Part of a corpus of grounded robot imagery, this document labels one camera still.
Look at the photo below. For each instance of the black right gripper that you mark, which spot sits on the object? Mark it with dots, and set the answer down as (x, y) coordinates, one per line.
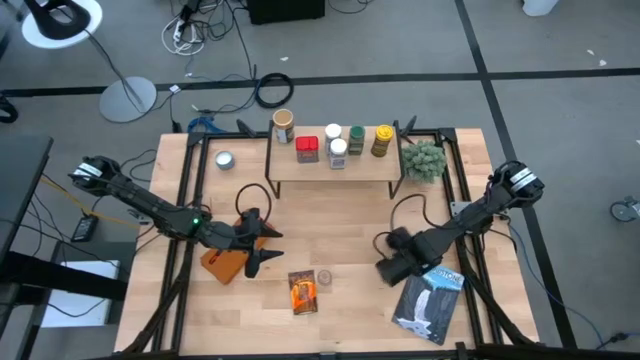
(415, 252)

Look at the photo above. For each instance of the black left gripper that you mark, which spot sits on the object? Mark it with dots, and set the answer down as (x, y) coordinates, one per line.
(227, 237)

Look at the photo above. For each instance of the orange brown spice pouch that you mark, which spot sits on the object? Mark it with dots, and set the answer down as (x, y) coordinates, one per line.
(303, 292)

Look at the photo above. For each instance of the small cork-top saffron jar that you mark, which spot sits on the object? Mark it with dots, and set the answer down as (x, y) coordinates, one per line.
(324, 278)

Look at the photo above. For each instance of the red paprika tin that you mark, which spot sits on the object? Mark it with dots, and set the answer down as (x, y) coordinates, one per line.
(306, 148)

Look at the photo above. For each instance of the tan-lid spice jar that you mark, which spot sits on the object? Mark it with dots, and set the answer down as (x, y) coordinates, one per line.
(283, 125)

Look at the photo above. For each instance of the white-lid bagel seasoning jar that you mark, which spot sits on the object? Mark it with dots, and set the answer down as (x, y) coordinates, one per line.
(338, 152)
(333, 131)

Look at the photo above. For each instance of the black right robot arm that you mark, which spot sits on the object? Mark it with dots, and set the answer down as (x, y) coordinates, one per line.
(485, 210)

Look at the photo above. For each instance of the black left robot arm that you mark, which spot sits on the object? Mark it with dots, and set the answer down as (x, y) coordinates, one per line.
(145, 202)

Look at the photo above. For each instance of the wooden shelf with black legs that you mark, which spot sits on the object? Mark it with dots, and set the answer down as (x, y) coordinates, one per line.
(370, 170)

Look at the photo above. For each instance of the folded orange cloth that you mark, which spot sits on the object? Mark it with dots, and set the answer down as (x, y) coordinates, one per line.
(225, 267)

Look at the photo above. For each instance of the Yellowstone waterfall booklet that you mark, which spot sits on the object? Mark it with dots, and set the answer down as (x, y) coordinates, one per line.
(430, 310)

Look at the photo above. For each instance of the small silver candle tin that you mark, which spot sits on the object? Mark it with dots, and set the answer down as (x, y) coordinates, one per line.
(225, 160)

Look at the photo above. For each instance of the green potted plant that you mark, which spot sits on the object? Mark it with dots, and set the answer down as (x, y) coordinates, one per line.
(424, 161)

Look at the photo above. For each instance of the yellow-lid spice jar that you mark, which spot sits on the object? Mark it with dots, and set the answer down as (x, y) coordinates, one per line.
(382, 140)

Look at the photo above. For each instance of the green-lid spice jar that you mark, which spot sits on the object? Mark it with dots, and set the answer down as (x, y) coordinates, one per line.
(357, 140)

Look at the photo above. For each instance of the black power adapter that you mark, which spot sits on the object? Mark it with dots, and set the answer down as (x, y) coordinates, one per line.
(85, 228)

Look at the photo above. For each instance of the white box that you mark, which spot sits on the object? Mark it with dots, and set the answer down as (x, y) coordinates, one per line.
(80, 305)

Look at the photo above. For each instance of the floor stand with round base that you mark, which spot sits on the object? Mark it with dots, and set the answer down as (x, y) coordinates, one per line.
(127, 100)

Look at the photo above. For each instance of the grey caster wheel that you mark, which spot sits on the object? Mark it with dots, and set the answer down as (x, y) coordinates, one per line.
(625, 209)

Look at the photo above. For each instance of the white power strip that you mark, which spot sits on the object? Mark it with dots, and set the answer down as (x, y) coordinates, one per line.
(178, 31)

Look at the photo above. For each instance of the black box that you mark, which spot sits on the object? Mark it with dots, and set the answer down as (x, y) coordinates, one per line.
(285, 10)

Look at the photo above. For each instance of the black desk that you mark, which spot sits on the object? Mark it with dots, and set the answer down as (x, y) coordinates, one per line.
(20, 190)

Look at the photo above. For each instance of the white container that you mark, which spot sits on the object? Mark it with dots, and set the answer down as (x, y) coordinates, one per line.
(540, 6)

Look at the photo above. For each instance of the grey metal bracket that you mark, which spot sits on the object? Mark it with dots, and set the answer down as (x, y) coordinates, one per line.
(457, 207)
(137, 216)

